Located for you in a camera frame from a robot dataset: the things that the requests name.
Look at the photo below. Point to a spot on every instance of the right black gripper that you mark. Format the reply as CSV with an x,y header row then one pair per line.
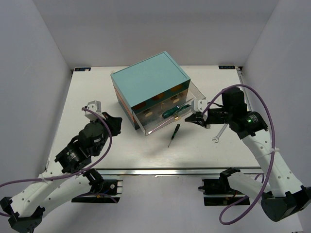
x,y
194,118

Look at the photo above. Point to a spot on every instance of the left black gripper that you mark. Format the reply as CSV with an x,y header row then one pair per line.
x,y
114,123

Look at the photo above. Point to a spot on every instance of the large green flathead screwdriver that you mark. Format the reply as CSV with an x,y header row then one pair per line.
x,y
178,110

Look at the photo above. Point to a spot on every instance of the clear bottom drawer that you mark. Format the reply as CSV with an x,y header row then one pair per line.
x,y
151,115

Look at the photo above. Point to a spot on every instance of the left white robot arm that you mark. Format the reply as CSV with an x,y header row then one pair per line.
x,y
66,177

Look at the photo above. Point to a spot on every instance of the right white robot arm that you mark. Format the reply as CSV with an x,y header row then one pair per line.
x,y
281,194

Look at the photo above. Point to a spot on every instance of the small precision screwdriver centre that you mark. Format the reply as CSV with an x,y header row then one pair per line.
x,y
174,134

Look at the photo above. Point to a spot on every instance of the silver open-end wrench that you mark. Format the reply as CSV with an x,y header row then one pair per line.
x,y
216,138

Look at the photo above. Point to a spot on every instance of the teal drawer cabinet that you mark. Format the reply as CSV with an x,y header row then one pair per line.
x,y
148,83

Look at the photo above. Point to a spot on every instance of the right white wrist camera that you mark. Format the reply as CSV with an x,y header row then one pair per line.
x,y
198,105

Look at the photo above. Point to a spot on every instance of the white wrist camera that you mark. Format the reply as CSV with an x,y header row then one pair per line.
x,y
93,106
198,105

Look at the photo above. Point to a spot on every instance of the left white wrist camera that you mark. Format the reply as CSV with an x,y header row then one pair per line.
x,y
93,106

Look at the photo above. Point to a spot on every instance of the aluminium table edge rail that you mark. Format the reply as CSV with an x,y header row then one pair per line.
x,y
161,171

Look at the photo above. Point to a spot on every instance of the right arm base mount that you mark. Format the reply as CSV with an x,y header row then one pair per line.
x,y
217,192

